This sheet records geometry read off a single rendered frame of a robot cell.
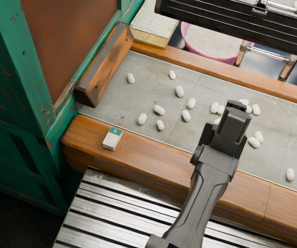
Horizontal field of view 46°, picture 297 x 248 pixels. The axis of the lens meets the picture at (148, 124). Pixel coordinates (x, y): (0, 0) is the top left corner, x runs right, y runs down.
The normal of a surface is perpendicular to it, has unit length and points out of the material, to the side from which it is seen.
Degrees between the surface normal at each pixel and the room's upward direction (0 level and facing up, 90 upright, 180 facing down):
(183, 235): 17
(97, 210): 0
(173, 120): 0
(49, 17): 90
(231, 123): 50
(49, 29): 90
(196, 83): 0
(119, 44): 66
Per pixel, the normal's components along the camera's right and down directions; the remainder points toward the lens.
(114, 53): 0.87, 0.09
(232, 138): -0.32, 0.22
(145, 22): 0.04, -0.53
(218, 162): 0.18, -0.73
